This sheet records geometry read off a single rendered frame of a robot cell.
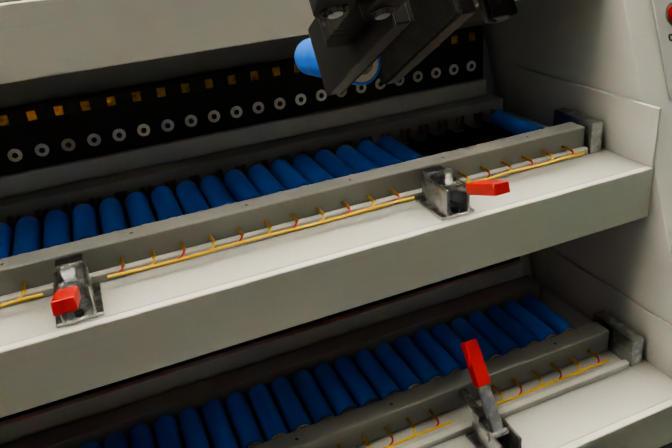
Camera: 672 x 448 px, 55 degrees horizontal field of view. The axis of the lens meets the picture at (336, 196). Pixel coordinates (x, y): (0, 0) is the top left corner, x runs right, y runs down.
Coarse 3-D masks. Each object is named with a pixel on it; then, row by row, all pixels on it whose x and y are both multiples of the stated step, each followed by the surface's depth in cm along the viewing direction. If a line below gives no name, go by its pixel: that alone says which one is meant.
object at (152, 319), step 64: (256, 128) 59; (320, 128) 61; (640, 128) 52; (0, 192) 52; (512, 192) 50; (576, 192) 50; (640, 192) 53; (256, 256) 45; (320, 256) 44; (384, 256) 45; (448, 256) 47; (512, 256) 50; (0, 320) 40; (128, 320) 39; (192, 320) 41; (256, 320) 43; (0, 384) 38; (64, 384) 39
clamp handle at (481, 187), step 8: (448, 176) 47; (448, 184) 48; (456, 184) 47; (464, 184) 46; (472, 184) 43; (480, 184) 43; (488, 184) 42; (496, 184) 41; (504, 184) 41; (472, 192) 44; (480, 192) 43; (488, 192) 42; (496, 192) 41; (504, 192) 41
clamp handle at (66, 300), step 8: (72, 264) 39; (64, 272) 39; (72, 272) 39; (64, 280) 39; (72, 280) 39; (64, 288) 38; (72, 288) 36; (56, 296) 34; (64, 296) 33; (72, 296) 33; (80, 296) 36; (56, 304) 33; (64, 304) 33; (72, 304) 33; (56, 312) 33; (64, 312) 33
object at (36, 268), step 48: (480, 144) 54; (528, 144) 54; (576, 144) 56; (288, 192) 48; (336, 192) 48; (384, 192) 50; (96, 240) 44; (144, 240) 44; (192, 240) 45; (240, 240) 45; (0, 288) 41
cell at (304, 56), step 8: (304, 40) 32; (296, 48) 32; (304, 48) 31; (312, 48) 30; (296, 56) 31; (304, 56) 30; (312, 56) 29; (296, 64) 32; (304, 64) 31; (312, 64) 29; (376, 64) 27; (304, 72) 32; (312, 72) 30; (368, 72) 26; (376, 72) 27; (360, 80) 27; (368, 80) 27
